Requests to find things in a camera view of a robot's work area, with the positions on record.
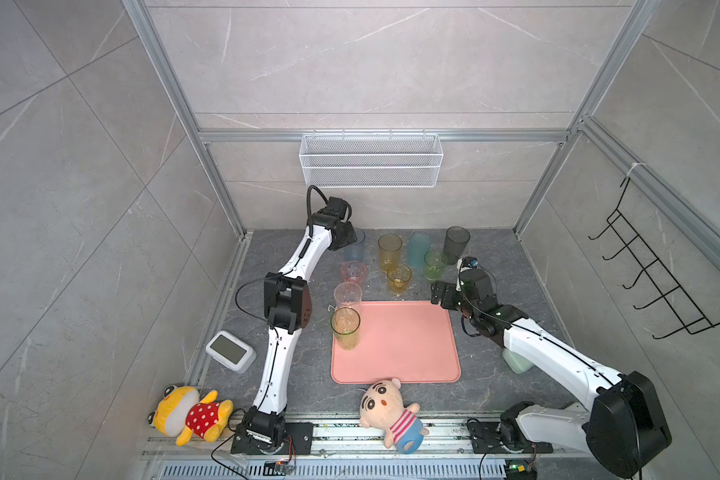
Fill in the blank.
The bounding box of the pink plastic tray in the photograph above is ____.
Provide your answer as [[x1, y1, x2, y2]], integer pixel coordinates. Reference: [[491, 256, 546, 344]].
[[331, 301, 461, 385]]

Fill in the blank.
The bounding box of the boy plush doll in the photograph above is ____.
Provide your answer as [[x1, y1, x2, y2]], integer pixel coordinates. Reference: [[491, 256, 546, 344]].
[[359, 378, 429, 454]]

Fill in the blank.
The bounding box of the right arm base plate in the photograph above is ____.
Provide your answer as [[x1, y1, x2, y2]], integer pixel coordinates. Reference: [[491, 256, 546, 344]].
[[465, 418, 554, 454]]

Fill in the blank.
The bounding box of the yellow plush toy red dress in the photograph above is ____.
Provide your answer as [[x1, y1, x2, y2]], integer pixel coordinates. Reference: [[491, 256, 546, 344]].
[[147, 385, 234, 446]]

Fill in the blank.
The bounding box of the teal dimpled glass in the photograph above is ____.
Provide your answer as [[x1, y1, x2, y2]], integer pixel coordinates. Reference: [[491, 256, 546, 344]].
[[407, 232, 431, 270]]

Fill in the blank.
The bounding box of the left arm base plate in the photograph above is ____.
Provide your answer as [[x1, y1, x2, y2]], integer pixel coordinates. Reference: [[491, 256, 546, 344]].
[[230, 422, 315, 456]]

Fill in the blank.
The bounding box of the aluminium rail at front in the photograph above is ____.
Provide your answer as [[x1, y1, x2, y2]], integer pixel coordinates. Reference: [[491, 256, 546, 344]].
[[137, 413, 589, 480]]

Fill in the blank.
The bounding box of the black wire hook rack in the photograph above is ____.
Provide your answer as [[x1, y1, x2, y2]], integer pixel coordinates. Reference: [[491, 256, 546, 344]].
[[587, 178, 720, 340]]

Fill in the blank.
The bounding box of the clear glass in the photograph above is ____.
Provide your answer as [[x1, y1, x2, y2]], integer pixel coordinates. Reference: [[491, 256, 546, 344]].
[[333, 282, 362, 312]]

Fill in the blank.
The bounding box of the tall yellow glass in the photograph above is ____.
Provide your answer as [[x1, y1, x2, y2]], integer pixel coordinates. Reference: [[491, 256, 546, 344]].
[[377, 233, 403, 272]]

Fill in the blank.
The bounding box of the pale green box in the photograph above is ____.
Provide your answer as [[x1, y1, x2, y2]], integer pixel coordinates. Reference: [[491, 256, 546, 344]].
[[502, 349, 534, 374]]

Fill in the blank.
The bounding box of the short green glass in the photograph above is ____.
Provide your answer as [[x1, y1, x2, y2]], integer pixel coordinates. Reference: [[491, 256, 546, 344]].
[[423, 249, 447, 282]]

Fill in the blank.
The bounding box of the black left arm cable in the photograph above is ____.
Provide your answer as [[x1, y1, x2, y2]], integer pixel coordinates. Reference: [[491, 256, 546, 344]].
[[305, 184, 331, 235]]

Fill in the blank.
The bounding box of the white digital clock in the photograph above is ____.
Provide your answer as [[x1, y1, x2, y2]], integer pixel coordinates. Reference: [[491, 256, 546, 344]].
[[205, 330, 257, 374]]

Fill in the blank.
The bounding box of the tall green glass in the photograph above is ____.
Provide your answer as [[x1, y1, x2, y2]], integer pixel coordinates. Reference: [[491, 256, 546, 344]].
[[330, 307, 361, 350]]

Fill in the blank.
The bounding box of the short yellow glass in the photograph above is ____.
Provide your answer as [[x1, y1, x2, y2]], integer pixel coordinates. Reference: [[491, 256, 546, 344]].
[[387, 264, 413, 296]]

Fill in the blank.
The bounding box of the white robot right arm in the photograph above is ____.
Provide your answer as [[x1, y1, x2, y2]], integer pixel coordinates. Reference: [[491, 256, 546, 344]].
[[431, 257, 672, 479]]

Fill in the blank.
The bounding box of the white wire mesh basket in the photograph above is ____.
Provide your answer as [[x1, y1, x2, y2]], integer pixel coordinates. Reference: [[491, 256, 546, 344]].
[[299, 133, 444, 188]]

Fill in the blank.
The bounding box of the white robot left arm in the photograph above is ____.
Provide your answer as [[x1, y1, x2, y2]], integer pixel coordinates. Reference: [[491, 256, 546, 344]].
[[241, 196, 356, 452]]

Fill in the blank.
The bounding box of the dark grey glass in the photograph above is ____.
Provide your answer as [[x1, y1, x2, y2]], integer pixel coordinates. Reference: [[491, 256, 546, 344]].
[[443, 226, 471, 265]]

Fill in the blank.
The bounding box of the short pink glass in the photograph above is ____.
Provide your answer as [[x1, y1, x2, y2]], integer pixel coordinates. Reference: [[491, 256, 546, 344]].
[[340, 260, 367, 286]]

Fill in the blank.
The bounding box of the tall blue glass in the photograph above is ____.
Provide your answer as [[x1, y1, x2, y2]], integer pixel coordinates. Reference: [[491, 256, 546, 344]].
[[343, 229, 366, 262]]

